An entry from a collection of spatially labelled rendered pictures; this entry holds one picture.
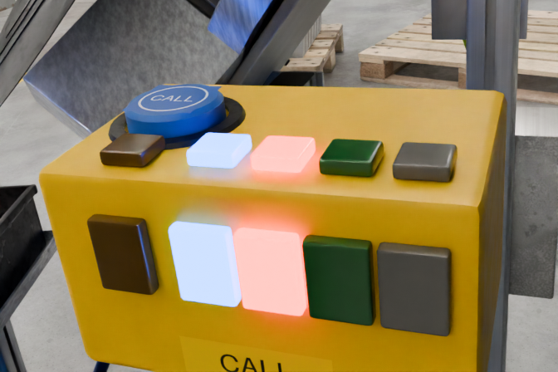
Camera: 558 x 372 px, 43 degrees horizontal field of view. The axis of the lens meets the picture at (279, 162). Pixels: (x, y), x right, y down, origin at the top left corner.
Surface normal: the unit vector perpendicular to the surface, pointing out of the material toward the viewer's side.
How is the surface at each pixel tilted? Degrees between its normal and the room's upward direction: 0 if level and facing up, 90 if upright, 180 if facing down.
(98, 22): 55
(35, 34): 48
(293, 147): 0
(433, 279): 90
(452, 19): 90
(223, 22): 104
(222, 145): 0
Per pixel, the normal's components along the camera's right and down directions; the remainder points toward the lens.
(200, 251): -0.34, 0.43
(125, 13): 0.16, -0.20
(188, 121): 0.42, 0.34
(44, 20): -0.61, -0.33
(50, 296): -0.10, -0.90
